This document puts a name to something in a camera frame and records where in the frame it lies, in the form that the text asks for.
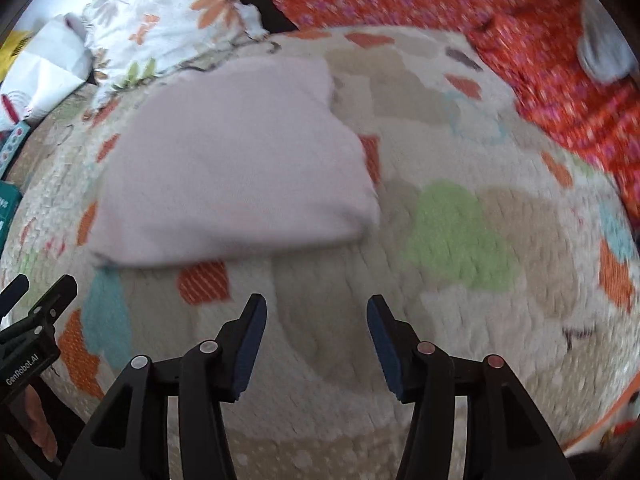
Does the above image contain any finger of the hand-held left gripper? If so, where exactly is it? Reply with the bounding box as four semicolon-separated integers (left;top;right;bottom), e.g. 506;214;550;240
0;274;79;349
0;274;30;318

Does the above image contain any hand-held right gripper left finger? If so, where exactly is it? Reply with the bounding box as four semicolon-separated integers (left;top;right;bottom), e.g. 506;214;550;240
57;293;267;480

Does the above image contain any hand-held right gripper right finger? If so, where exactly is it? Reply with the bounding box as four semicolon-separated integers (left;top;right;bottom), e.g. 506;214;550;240
366;294;576;480

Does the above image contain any pale pink small sweater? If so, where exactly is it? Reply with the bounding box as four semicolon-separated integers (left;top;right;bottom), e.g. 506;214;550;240
87;55;382;268

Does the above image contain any person's left hand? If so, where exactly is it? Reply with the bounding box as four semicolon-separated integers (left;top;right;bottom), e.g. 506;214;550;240
20;385;59;462

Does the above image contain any teal box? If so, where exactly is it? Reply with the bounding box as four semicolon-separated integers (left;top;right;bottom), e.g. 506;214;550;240
0;181;24;253

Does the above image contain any cream heart-patterned blanket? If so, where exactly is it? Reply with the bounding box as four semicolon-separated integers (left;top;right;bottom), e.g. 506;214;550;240
0;25;640;480

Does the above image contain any patterned narrow box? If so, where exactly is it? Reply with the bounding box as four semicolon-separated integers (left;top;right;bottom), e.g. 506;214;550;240
0;121;32;177

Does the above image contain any white folded cloth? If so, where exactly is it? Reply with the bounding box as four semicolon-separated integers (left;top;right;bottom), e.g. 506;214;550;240
0;12;95;130

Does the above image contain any white floral pillow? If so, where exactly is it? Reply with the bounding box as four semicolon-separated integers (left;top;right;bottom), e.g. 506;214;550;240
82;0;271;106

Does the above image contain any red floral blanket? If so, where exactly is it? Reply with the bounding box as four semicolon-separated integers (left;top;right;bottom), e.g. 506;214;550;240
227;0;640;223

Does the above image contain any grey white cloth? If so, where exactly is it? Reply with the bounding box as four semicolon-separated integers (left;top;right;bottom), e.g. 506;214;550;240
576;0;637;82

